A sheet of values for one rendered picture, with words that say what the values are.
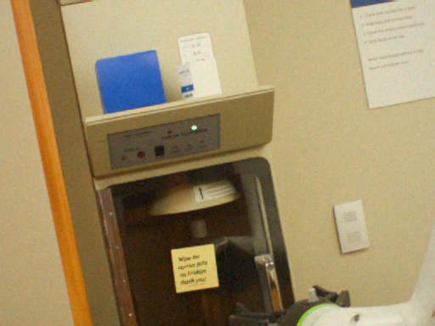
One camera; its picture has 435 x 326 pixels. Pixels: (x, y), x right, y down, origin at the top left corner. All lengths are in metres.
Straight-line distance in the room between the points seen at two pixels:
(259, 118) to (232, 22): 0.19
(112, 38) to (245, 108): 0.27
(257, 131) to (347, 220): 0.61
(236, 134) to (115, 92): 0.23
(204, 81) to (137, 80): 0.12
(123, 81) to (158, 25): 0.17
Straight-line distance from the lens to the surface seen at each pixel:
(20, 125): 1.98
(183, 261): 1.57
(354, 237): 2.10
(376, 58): 2.12
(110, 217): 1.54
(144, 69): 1.45
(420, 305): 1.15
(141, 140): 1.48
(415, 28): 2.16
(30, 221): 1.99
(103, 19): 1.56
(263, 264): 1.56
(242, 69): 1.59
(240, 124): 1.51
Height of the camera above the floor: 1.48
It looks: 3 degrees down
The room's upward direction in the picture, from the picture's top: 11 degrees counter-clockwise
